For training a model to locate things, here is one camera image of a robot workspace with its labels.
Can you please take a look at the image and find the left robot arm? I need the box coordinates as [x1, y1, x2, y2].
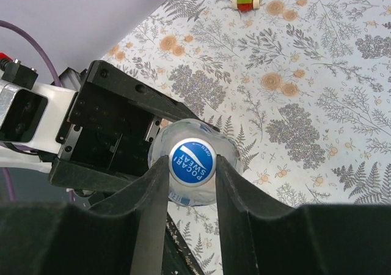
[1, 59, 194, 193]

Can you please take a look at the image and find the floral table cloth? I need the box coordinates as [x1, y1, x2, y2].
[100, 0, 391, 275]

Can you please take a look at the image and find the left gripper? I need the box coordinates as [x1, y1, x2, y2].
[48, 60, 200, 193]

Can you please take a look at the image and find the black base beam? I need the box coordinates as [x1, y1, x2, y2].
[161, 213, 205, 275]

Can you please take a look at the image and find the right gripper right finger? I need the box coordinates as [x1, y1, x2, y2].
[216, 156, 390, 274]

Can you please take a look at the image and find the clear bottle silver label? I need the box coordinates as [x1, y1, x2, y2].
[148, 119, 243, 207]

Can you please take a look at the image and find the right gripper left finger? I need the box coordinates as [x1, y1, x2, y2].
[1, 156, 169, 274]

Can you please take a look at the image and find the white blue bottle cap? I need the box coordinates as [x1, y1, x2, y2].
[169, 137, 217, 187]

